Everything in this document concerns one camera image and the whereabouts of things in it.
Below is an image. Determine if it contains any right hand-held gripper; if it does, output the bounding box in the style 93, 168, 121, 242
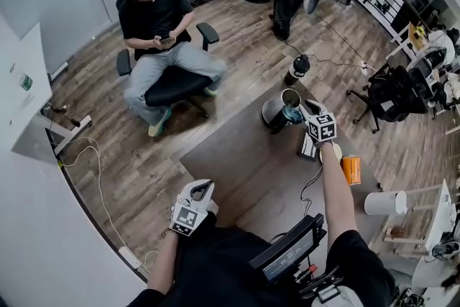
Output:
300, 100, 339, 150

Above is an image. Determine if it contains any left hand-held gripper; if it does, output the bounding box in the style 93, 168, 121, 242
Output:
170, 180, 219, 238

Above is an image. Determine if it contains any stainless steel kettle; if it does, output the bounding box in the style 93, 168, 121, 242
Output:
261, 88, 303, 136

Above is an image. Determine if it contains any person's right forearm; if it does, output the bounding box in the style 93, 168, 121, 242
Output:
319, 142, 359, 249

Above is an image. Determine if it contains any person's left forearm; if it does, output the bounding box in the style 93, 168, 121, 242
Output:
147, 232, 181, 296

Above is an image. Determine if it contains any black water bottle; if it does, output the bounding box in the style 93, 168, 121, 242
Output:
285, 54, 311, 86

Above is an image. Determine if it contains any orange tissue box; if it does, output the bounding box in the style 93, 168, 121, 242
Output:
340, 155, 363, 186

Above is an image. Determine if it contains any person's black clothing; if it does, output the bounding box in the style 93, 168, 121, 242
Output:
125, 222, 396, 307

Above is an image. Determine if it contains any black chest-mounted monitor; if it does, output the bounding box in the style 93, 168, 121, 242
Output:
249, 214, 328, 287

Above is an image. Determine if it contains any white electric kettle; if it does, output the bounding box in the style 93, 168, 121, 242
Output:
364, 190, 408, 216

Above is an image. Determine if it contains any wooden desk with white legs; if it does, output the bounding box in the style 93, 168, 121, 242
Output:
386, 21, 432, 63

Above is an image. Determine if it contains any small potted plant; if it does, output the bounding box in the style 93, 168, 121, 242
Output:
383, 224, 408, 242

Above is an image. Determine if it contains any white side desk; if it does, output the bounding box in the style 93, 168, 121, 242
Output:
10, 23, 93, 165

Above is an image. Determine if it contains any black picture frame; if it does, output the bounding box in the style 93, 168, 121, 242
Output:
297, 125, 319, 160

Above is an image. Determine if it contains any black camera mount rig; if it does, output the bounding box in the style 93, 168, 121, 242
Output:
294, 262, 346, 303

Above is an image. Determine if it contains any grey harness strap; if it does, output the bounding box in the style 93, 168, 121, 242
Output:
310, 283, 364, 307

